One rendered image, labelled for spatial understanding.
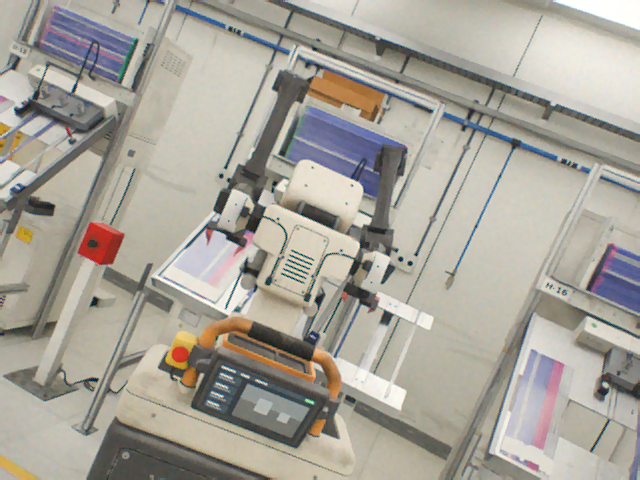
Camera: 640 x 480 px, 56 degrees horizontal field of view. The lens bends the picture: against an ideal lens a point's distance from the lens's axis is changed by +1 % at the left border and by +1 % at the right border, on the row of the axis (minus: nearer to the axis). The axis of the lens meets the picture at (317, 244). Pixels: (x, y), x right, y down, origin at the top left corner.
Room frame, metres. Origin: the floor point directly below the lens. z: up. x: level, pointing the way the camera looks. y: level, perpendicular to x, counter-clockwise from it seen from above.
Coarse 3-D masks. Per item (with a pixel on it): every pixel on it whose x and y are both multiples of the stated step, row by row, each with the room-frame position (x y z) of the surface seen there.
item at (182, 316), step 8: (176, 304) 2.70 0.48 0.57; (184, 304) 2.70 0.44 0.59; (176, 312) 2.70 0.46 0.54; (184, 312) 2.69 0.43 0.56; (192, 312) 2.68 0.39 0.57; (200, 312) 2.68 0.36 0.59; (168, 320) 2.71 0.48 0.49; (176, 320) 2.70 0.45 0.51; (184, 320) 2.69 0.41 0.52; (192, 320) 2.68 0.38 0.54; (200, 320) 2.67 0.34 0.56; (208, 320) 2.67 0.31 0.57; (216, 320) 2.67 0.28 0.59; (168, 328) 2.70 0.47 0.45; (176, 328) 2.69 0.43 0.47; (184, 328) 2.69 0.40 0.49; (192, 328) 2.68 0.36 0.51; (200, 328) 2.67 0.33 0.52; (160, 336) 2.71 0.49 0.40; (168, 336) 2.70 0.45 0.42; (200, 336) 2.67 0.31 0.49; (168, 344) 2.70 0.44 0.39; (320, 344) 2.94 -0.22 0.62; (320, 384) 3.17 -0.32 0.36
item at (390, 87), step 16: (304, 48) 2.90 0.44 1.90; (320, 64) 2.89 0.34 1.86; (336, 64) 2.87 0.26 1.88; (368, 80) 2.82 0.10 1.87; (384, 80) 2.81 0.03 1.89; (400, 96) 2.81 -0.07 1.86; (416, 96) 2.78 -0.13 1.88; (304, 112) 2.96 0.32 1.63; (288, 128) 2.81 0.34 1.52; (416, 144) 2.68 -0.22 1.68; (272, 160) 2.85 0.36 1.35; (288, 160) 2.80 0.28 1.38; (400, 176) 2.68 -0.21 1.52; (144, 272) 2.42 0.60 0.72; (144, 352) 2.66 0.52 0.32; (80, 432) 2.39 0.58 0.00
